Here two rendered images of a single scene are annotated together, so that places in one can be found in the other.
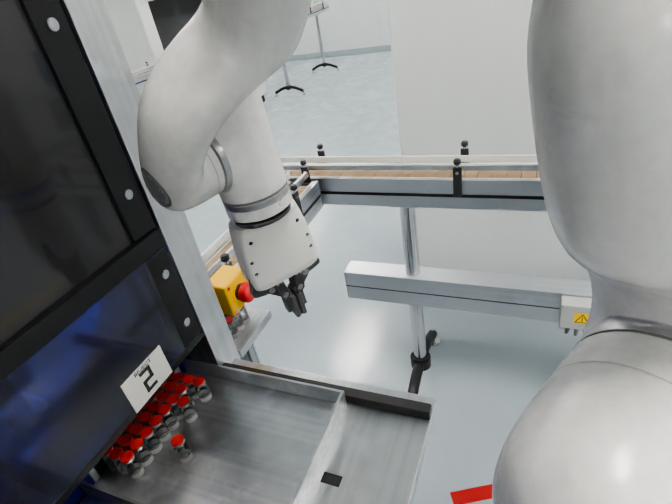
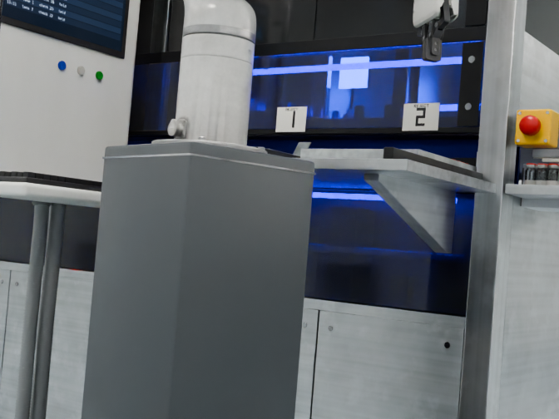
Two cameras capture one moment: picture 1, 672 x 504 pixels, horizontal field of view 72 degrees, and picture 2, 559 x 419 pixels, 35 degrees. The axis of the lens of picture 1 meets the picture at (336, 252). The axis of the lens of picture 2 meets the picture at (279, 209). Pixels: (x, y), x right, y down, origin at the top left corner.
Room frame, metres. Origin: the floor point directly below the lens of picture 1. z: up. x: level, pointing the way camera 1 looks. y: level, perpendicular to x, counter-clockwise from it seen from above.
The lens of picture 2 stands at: (0.49, -1.59, 0.72)
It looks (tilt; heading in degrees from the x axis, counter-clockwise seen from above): 2 degrees up; 98
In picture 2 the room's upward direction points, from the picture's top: 5 degrees clockwise
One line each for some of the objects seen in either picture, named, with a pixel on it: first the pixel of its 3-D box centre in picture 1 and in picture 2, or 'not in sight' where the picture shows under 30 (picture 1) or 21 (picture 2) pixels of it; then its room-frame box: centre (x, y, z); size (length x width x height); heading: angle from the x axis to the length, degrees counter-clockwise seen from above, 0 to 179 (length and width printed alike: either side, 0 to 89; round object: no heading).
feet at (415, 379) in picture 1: (421, 367); not in sight; (1.31, -0.25, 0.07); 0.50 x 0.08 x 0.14; 153
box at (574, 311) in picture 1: (581, 313); not in sight; (1.00, -0.69, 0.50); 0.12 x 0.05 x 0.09; 63
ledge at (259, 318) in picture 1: (230, 328); (547, 193); (0.80, 0.26, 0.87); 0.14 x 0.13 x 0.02; 63
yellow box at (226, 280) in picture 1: (225, 289); (538, 129); (0.76, 0.23, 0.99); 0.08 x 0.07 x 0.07; 63
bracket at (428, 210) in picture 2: not in sight; (411, 216); (0.52, 0.13, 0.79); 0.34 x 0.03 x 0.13; 63
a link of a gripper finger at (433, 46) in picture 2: (301, 287); (437, 41); (0.54, 0.06, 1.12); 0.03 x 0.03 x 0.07; 26
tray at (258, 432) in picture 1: (219, 440); (397, 168); (0.49, 0.24, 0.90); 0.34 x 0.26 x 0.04; 63
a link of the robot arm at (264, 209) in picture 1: (259, 198); not in sight; (0.53, 0.08, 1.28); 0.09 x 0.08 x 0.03; 116
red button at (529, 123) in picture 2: (244, 292); (531, 125); (0.74, 0.19, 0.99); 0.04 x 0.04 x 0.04; 63
